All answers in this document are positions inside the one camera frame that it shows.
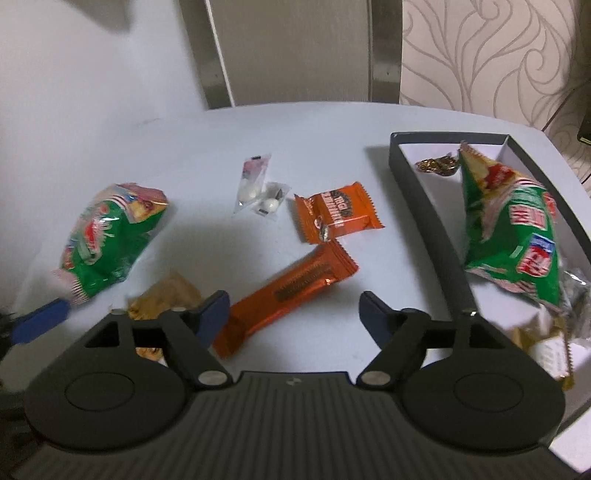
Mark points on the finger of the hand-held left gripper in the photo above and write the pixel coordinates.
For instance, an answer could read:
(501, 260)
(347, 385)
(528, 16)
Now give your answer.
(39, 321)

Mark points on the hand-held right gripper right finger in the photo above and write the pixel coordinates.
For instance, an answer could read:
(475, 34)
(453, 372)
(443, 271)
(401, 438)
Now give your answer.
(372, 314)

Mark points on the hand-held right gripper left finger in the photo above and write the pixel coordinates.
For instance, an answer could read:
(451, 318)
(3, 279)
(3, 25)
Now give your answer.
(217, 310)

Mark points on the tan snack packet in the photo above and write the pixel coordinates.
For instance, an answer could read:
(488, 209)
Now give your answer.
(166, 293)

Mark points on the orange long bar packet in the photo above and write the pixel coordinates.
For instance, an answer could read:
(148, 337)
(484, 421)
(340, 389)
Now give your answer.
(286, 290)

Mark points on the orange square snack packet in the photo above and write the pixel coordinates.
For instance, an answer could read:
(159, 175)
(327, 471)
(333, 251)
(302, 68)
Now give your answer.
(341, 212)

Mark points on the dark box with white interior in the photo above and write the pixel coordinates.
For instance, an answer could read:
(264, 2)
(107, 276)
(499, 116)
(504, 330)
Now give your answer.
(425, 221)

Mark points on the green shrimp chip bag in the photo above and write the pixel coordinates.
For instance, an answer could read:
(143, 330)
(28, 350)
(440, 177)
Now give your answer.
(508, 230)
(106, 235)

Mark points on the small clear candy packet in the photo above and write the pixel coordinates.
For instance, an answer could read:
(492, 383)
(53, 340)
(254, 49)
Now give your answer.
(270, 204)

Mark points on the clear packet of white candies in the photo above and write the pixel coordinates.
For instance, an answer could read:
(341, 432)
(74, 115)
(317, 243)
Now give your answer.
(249, 189)

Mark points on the gold foil candy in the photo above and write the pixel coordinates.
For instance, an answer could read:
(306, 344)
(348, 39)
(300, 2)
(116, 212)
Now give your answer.
(436, 165)

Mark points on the gold and white snack packet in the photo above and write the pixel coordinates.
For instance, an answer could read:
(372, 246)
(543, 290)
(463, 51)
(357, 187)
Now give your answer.
(549, 355)

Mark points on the silver snack packet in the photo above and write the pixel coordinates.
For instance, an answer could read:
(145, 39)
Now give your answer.
(577, 300)

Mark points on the grey textured wall panel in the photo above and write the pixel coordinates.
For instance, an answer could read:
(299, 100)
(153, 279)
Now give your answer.
(295, 50)

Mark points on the black wall television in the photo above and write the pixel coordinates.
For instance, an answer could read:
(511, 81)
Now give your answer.
(585, 136)

